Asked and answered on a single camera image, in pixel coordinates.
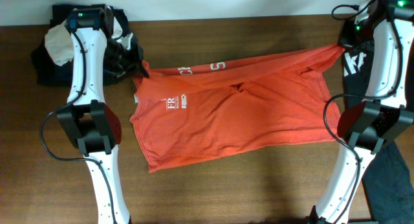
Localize orange red printed t-shirt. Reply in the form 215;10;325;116
130;45;343;172

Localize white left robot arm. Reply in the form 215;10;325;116
57;5;149;223

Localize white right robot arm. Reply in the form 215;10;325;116
306;0;413;223

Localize navy blue folded garment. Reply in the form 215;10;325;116
31;4;132;87

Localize black garment with white print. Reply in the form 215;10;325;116
342;46;413;112

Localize white crumpled garment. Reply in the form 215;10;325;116
45;21;74;66

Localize dark grey garment lower right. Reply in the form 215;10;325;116
362;143;413;224

